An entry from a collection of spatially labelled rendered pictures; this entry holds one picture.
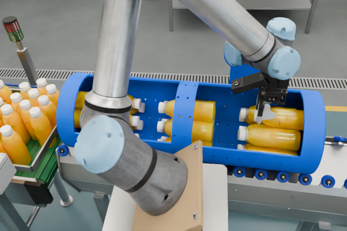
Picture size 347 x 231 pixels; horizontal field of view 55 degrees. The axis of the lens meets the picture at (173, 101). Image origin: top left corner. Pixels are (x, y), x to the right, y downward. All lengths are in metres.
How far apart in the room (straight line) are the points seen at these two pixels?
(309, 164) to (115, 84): 0.66
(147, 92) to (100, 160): 0.69
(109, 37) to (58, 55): 3.00
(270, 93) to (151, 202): 0.51
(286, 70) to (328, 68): 2.73
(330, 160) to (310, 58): 2.29
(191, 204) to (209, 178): 0.25
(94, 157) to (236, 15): 0.40
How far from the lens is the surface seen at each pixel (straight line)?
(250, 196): 1.30
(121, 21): 0.76
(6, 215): 1.50
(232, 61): 0.89
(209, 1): 0.68
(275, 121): 1.14
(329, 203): 1.35
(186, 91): 1.10
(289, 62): 0.78
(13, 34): 1.69
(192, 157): 0.80
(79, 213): 2.34
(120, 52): 0.77
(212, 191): 0.95
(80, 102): 1.24
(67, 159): 1.39
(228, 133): 1.33
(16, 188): 1.47
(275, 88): 1.06
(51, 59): 3.73
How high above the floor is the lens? 1.95
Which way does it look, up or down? 42 degrees down
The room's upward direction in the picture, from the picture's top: 3 degrees counter-clockwise
